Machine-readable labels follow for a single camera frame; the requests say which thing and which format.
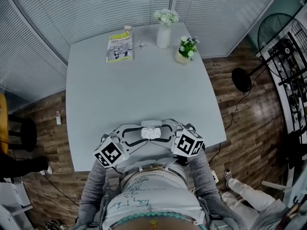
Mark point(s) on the white vase with white flowers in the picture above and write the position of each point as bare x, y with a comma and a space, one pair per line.
163, 38

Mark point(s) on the green yellow magazine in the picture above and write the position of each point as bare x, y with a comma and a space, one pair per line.
120, 49

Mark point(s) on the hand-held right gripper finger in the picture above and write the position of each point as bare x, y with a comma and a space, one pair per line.
166, 144
172, 124

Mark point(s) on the person's left forearm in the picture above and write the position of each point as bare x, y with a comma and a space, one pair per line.
96, 183

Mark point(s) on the round wooden side table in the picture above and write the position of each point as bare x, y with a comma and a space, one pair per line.
28, 135

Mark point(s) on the black standing fan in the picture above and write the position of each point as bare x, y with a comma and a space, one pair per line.
241, 79

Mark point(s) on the small white bottle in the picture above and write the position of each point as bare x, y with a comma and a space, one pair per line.
58, 120

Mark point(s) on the white chair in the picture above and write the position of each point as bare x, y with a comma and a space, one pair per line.
273, 184

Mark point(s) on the black office chair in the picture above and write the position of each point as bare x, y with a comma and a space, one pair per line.
297, 147

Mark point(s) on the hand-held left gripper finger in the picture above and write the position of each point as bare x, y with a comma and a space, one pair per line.
132, 148
129, 126

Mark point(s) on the small potted flower plant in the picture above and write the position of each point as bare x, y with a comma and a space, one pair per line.
181, 57

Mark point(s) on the snake print belt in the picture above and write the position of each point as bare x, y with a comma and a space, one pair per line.
153, 168

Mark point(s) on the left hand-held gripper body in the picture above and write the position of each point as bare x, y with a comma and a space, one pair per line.
110, 152

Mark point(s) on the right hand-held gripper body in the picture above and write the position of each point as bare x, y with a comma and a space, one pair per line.
188, 144

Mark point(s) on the person's right forearm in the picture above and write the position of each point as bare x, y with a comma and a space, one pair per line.
201, 174

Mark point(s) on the person's body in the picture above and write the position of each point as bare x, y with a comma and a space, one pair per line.
153, 195

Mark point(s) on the white power strip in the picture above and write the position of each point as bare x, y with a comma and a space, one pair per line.
214, 176

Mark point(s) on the tiny white trinket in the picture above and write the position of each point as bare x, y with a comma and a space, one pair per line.
141, 44

